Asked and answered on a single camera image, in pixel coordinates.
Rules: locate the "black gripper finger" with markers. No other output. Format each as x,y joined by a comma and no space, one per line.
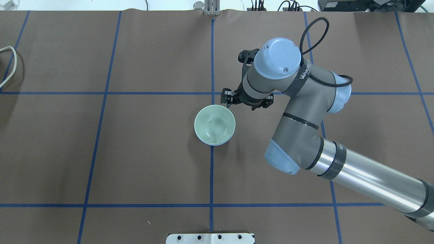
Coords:
227,97

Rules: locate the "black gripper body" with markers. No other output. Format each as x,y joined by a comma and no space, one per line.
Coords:
228,97

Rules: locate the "green bowl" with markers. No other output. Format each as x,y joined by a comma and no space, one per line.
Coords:
214,120

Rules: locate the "blue bowl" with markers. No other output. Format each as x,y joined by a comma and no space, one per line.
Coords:
215,140

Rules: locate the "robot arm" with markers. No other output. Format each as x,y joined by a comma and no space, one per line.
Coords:
298,141

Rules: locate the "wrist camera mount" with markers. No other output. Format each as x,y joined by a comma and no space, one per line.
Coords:
247,58

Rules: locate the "aluminium frame post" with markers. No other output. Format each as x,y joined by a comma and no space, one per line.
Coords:
211,7

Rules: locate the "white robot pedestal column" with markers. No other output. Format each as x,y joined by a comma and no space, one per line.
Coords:
211,238

